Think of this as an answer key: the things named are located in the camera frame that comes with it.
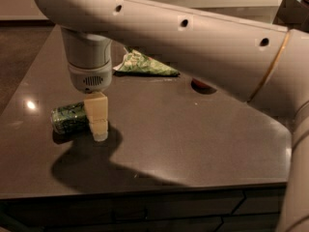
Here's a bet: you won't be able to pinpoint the green chip bag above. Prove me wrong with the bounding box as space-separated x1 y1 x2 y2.
114 47 180 77

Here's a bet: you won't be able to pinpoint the dark cabinet drawers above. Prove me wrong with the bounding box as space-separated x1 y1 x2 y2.
0 187 285 232

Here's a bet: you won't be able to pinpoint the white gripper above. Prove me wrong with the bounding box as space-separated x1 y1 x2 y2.
68 62 112 142

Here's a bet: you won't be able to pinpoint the dark box in corner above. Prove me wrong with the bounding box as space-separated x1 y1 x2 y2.
273 0 309 32

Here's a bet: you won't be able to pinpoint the green soda can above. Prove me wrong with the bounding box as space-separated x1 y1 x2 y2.
50 101 88 135

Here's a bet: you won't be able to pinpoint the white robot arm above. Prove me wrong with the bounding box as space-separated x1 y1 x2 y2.
35 0 309 232

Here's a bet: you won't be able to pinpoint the red apple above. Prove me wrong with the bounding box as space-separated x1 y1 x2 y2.
192 78 210 89

